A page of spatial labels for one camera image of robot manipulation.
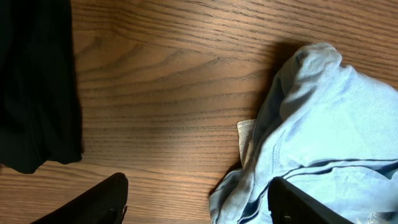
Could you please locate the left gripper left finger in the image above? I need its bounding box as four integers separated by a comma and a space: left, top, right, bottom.
34, 172, 129, 224

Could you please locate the light blue printed t-shirt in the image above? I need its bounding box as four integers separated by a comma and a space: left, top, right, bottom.
209, 43, 397, 223

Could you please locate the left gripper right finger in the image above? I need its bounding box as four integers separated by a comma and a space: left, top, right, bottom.
267, 177, 351, 224

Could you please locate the folded black garment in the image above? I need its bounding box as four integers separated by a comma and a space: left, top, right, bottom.
1, 0, 83, 174

